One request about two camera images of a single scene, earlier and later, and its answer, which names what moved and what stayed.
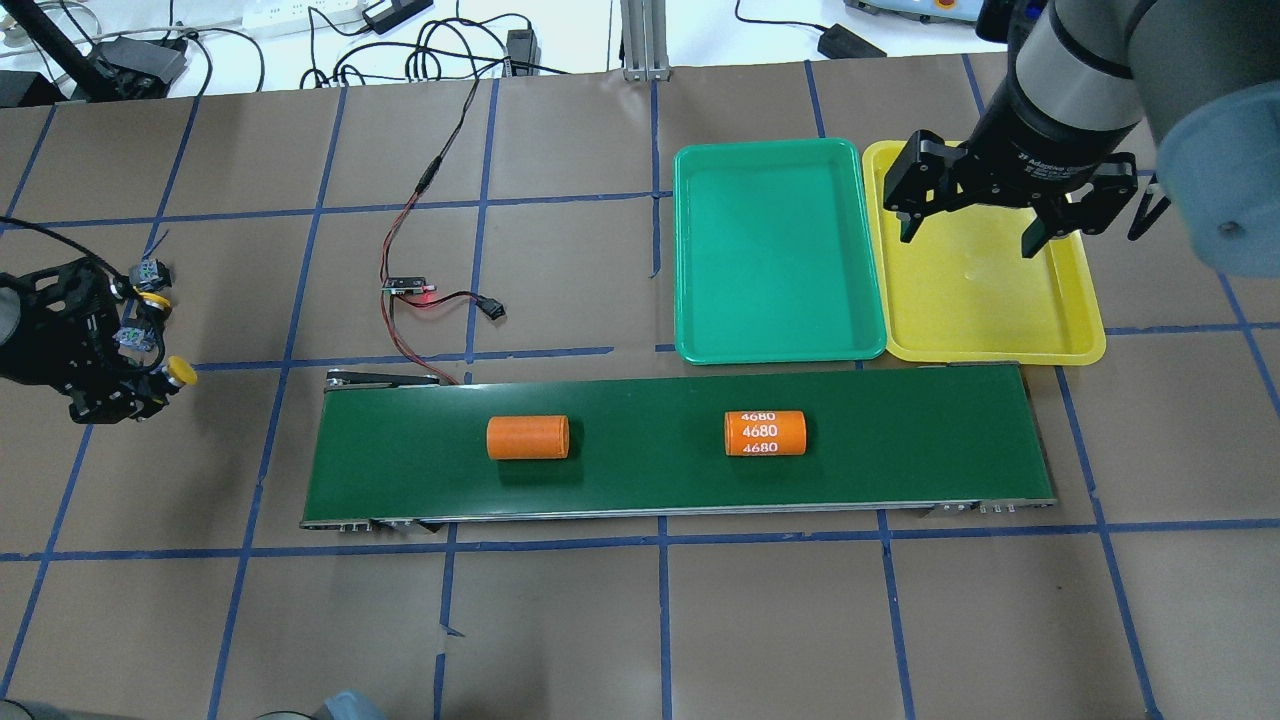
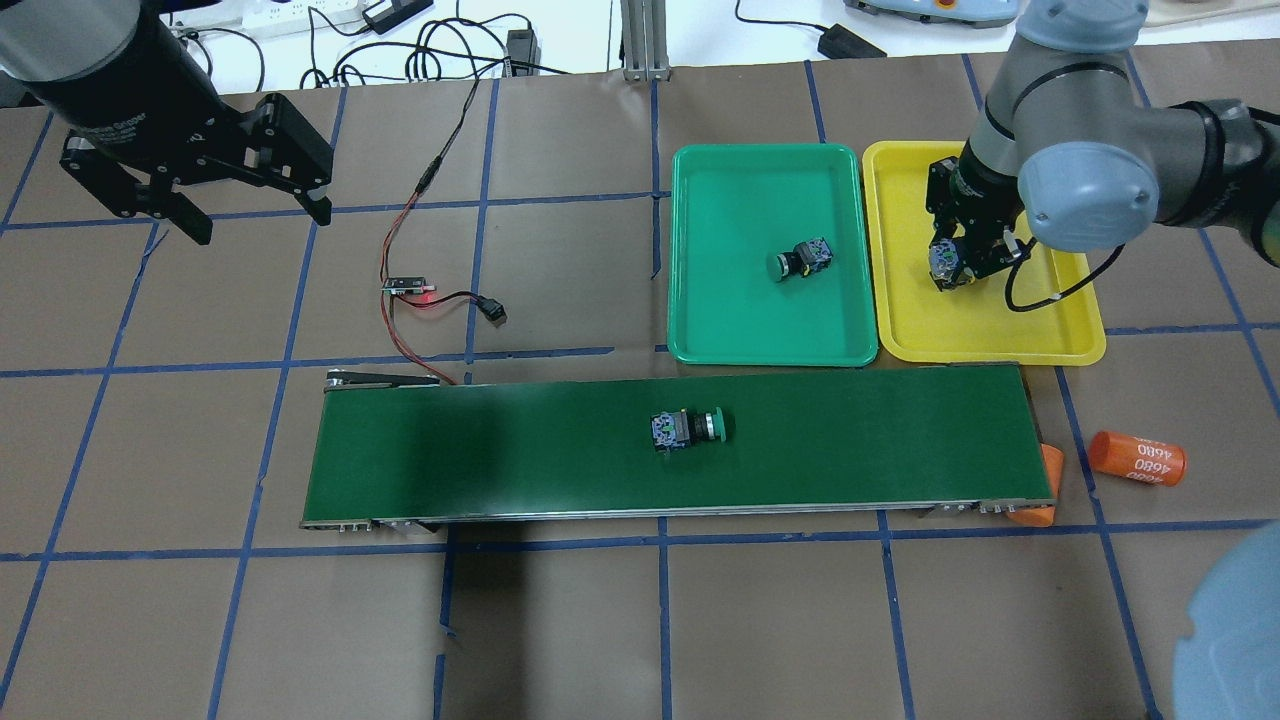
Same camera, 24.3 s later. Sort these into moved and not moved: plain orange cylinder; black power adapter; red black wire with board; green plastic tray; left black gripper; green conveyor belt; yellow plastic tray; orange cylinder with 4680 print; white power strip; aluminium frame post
Moved: plain orange cylinder; orange cylinder with 4680 print; left black gripper
Not moved: green plastic tray; black power adapter; aluminium frame post; green conveyor belt; white power strip; yellow plastic tray; red black wire with board
